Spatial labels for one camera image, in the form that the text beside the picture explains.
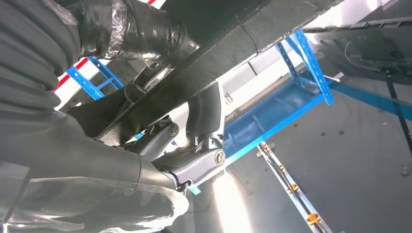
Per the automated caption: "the blue wheeled rack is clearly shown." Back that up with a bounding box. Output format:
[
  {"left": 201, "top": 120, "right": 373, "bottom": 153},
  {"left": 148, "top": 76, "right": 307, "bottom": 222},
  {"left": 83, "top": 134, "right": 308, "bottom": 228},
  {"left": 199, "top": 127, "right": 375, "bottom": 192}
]
[{"left": 331, "top": 80, "right": 412, "bottom": 121}]

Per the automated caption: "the blue metal shelf rack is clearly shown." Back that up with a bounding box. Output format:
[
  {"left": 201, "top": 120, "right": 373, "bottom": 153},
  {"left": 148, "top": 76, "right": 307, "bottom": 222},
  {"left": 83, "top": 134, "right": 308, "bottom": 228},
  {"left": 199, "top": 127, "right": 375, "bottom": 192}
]
[{"left": 66, "top": 28, "right": 335, "bottom": 162}]

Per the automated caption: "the thin black pole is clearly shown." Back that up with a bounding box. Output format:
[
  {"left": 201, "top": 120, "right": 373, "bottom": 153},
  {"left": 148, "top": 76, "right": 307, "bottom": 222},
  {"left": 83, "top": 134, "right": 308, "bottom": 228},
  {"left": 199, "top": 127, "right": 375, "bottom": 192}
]
[{"left": 384, "top": 72, "right": 412, "bottom": 157}]

